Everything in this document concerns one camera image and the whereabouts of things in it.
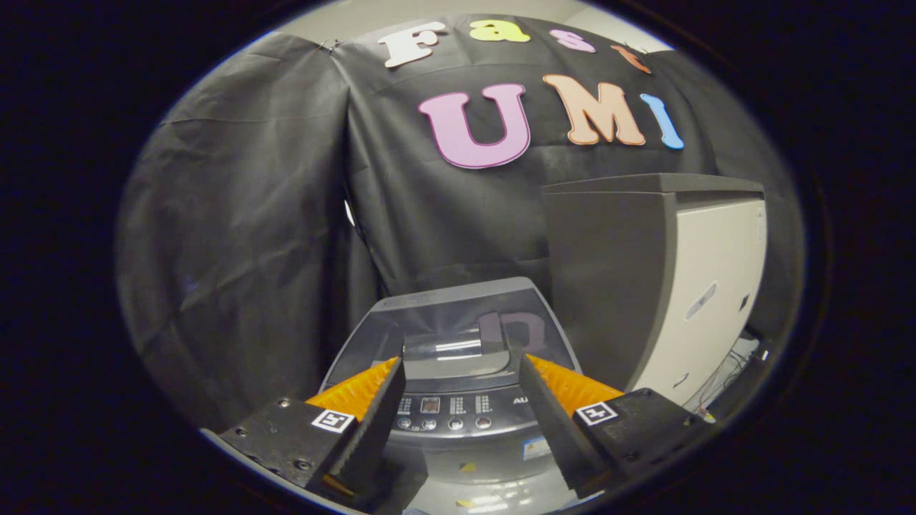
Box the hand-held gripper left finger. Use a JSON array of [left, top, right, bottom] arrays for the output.
[[218, 358, 407, 507]]

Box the grey washing machine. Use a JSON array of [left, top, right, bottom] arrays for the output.
[[318, 277, 585, 515]]

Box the tangle of floor cables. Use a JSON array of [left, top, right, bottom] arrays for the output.
[[683, 333, 772, 424]]

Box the beige cabinet with grey top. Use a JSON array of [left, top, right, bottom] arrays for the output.
[[541, 173, 768, 410]]

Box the black backdrop cloth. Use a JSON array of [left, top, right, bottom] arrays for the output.
[[114, 14, 807, 431]]

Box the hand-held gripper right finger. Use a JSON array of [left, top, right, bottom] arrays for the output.
[[518, 354, 707, 500]]

